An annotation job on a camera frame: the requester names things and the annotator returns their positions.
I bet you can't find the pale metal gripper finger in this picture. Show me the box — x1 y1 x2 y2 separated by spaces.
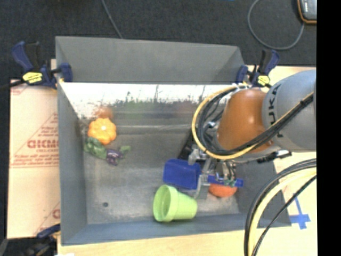
196 180 210 200

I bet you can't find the blue cup with handle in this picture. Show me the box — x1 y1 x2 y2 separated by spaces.
163 158 244 191

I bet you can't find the orange ball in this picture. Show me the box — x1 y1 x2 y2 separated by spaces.
208 183 238 199

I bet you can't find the light green plastic cup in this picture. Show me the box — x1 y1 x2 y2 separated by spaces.
152 184 199 223

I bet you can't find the grey metal bin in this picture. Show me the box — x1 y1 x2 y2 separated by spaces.
55 35 291 246

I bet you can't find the orange toy pumpkin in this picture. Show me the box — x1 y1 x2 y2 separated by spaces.
87 117 118 146

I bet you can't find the green and purple toy figure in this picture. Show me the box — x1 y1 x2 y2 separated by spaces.
83 137 132 167

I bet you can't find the brown cardboard board red print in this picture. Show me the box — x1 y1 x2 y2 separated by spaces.
6 79 62 240

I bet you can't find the black cylinder on white bracket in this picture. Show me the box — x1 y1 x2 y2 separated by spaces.
256 150 293 164

